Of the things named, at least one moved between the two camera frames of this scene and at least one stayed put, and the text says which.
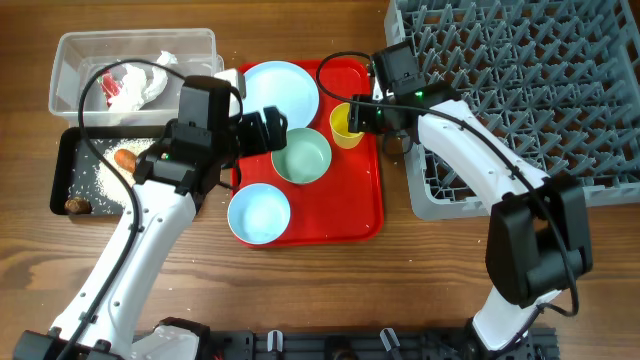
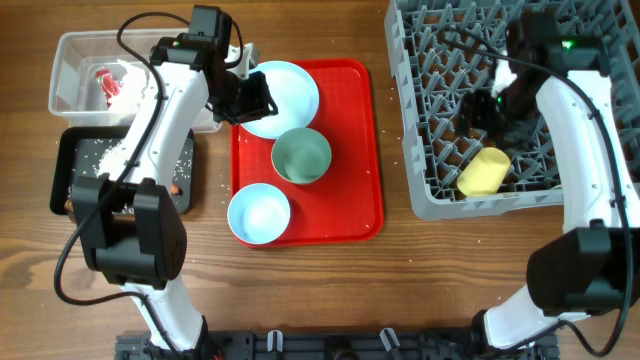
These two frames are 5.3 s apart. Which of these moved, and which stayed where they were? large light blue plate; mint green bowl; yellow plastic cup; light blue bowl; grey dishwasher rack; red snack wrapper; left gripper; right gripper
Moved: left gripper; right gripper; yellow plastic cup
Stayed: red snack wrapper; mint green bowl; grey dishwasher rack; large light blue plate; light blue bowl
